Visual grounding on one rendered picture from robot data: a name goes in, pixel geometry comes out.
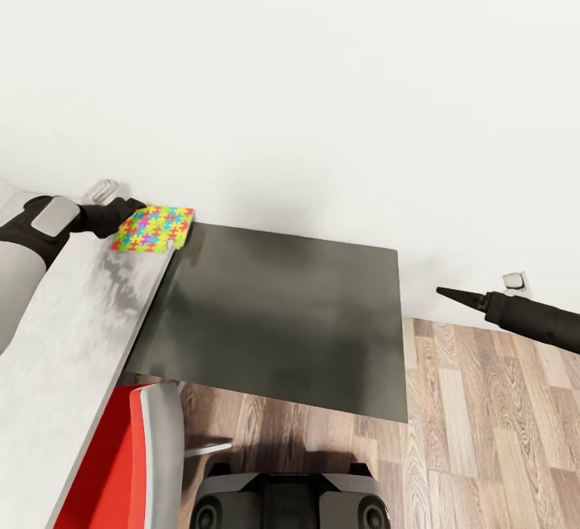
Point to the jigsaw puzzle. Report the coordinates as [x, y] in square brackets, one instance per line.
[147, 230]

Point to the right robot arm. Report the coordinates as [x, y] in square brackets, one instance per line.
[515, 311]

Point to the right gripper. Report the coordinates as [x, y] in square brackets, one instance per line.
[515, 314]

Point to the desk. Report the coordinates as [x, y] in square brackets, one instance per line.
[298, 319]

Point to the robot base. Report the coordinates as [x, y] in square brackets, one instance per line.
[290, 500]

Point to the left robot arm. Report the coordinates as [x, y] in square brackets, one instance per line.
[31, 242]

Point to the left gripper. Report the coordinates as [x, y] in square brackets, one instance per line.
[115, 214]

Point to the swivel chair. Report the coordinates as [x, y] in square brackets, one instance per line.
[131, 475]

